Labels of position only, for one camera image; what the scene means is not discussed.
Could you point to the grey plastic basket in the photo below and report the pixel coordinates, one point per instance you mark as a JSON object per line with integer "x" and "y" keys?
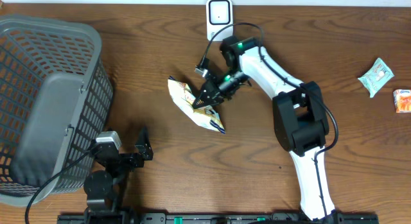
{"x": 55, "y": 99}

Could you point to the orange tissue pack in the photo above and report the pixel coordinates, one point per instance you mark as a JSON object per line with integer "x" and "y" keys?
{"x": 402, "y": 100}

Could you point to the white barcode scanner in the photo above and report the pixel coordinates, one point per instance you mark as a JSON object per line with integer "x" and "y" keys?
{"x": 219, "y": 14}

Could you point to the yellow snack bag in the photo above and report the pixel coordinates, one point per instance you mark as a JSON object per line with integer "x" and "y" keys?
{"x": 182, "y": 96}

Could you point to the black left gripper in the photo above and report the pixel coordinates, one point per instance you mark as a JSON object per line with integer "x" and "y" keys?
{"x": 142, "y": 144}

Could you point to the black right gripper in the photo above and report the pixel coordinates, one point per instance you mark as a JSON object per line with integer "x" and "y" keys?
{"x": 214, "y": 94}

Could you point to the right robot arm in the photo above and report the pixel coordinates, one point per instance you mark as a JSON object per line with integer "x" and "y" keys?
{"x": 300, "y": 115}

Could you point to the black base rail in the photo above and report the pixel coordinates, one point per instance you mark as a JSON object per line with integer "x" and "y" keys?
{"x": 192, "y": 218}

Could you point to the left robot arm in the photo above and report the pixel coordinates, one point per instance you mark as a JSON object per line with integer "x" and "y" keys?
{"x": 105, "y": 189}

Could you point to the teal wet wipes pack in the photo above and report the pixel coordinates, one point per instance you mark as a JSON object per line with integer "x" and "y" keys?
{"x": 376, "y": 77}

